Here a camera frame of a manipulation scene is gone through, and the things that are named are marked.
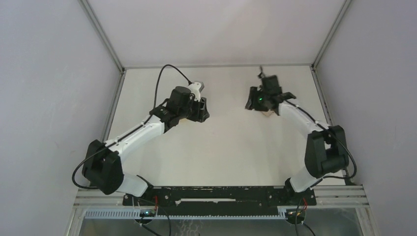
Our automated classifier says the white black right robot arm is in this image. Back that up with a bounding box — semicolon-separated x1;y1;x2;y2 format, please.
245;73;351;205

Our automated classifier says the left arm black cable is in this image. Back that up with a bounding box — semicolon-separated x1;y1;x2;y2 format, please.
72;64;193;190

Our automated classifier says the aluminium frame rail back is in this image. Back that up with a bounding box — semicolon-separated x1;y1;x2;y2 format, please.
124;63;313;70

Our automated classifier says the aluminium frame rail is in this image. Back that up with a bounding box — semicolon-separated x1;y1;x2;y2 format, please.
309;0;354;124
79;0;125;140
124;63;313;70

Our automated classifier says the front aluminium rail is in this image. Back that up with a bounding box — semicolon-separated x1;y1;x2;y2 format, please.
73;185;369;209

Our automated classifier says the aluminium frame rail right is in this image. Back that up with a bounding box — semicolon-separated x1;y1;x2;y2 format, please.
309;0;354;124

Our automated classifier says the white slotted cable duct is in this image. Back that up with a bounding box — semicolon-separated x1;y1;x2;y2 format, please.
84;208;287;220

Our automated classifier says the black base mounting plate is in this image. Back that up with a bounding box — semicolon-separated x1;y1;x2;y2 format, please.
141;186;317;207

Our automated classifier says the aluminium frame rail left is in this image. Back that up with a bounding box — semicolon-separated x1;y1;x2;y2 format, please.
79;0;125;140

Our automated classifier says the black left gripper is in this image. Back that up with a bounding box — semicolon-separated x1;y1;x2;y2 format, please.
178;95;209;123

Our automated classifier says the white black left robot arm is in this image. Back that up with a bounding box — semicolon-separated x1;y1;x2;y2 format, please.
77;82;209;205

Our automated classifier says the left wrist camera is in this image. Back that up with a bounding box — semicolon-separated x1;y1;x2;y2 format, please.
187;81;205;101

